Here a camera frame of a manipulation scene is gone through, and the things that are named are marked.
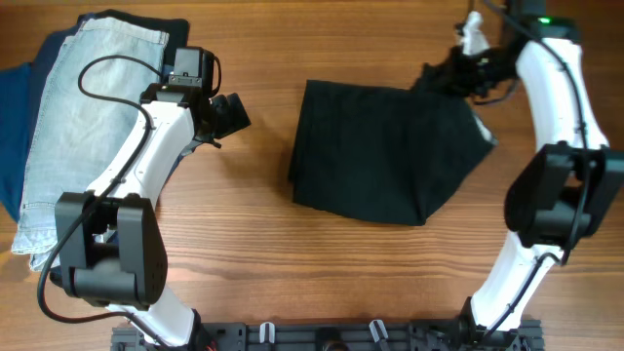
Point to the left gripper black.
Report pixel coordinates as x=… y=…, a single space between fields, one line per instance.
x=231 y=117

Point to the blue garment at left edge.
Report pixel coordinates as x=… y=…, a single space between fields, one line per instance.
x=15 y=126

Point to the navy blue shorts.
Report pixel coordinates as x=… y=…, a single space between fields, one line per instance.
x=41 y=67

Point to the light blue denim shorts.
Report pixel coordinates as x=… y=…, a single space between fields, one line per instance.
x=85 y=115

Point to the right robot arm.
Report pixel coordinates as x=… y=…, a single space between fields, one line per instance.
x=564 y=192

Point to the black shorts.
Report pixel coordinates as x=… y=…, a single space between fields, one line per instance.
x=383 y=154

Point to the black garment under pile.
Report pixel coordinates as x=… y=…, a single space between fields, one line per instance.
x=178 y=30

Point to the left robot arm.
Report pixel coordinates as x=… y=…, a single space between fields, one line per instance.
x=110 y=259

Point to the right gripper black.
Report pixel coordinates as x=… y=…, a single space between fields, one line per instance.
x=448 y=73

